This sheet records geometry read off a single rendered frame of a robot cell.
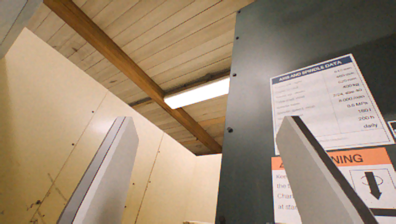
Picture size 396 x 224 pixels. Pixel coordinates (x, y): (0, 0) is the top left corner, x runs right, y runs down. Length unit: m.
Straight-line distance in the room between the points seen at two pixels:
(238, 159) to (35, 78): 1.04
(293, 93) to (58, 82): 1.10
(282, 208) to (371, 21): 0.42
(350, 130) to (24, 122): 1.14
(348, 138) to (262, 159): 0.14
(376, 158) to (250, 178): 0.18
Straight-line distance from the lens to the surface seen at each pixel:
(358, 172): 0.35
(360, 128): 0.38
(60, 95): 1.21
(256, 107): 0.45
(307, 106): 0.42
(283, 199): 0.35
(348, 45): 0.52
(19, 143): 1.12
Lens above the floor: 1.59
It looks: 35 degrees up
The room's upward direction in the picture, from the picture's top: 12 degrees clockwise
